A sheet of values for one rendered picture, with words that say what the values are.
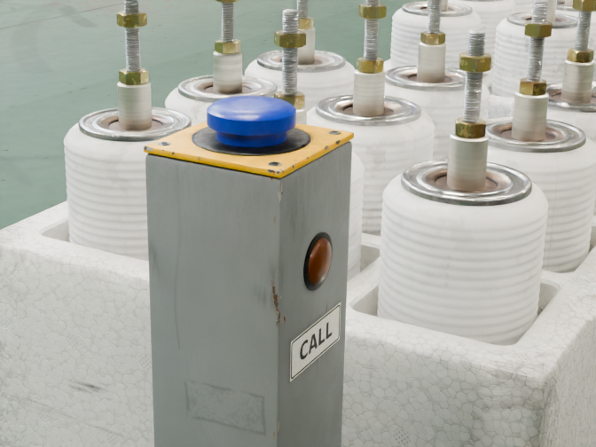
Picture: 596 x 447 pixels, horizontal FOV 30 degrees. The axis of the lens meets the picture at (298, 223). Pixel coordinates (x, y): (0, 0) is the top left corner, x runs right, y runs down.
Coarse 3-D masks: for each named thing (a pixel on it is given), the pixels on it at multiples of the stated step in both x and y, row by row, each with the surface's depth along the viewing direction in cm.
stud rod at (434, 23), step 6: (432, 0) 87; (438, 0) 87; (432, 6) 87; (438, 6) 87; (432, 12) 87; (438, 12) 87; (432, 18) 87; (438, 18) 87; (432, 24) 87; (438, 24) 88; (432, 30) 88; (438, 30) 88
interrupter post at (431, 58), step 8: (424, 48) 88; (432, 48) 87; (440, 48) 88; (424, 56) 88; (432, 56) 88; (440, 56) 88; (424, 64) 88; (432, 64) 88; (440, 64) 88; (424, 72) 88; (432, 72) 88; (440, 72) 88; (424, 80) 88; (432, 80) 88; (440, 80) 89
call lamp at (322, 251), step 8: (320, 240) 50; (328, 240) 51; (320, 248) 50; (328, 248) 50; (312, 256) 49; (320, 256) 50; (328, 256) 51; (312, 264) 50; (320, 264) 50; (328, 264) 51; (312, 272) 50; (320, 272) 50; (312, 280) 50; (320, 280) 50
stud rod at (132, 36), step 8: (128, 0) 72; (136, 0) 72; (128, 8) 72; (136, 8) 72; (128, 32) 72; (136, 32) 72; (128, 40) 73; (136, 40) 73; (128, 48) 73; (136, 48) 73; (128, 56) 73; (136, 56) 73; (128, 64) 73; (136, 64) 73
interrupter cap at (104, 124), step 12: (156, 108) 78; (84, 120) 75; (96, 120) 75; (108, 120) 76; (156, 120) 76; (168, 120) 76; (180, 120) 76; (84, 132) 73; (96, 132) 72; (108, 132) 73; (120, 132) 72; (132, 132) 72; (144, 132) 73; (156, 132) 73; (168, 132) 72
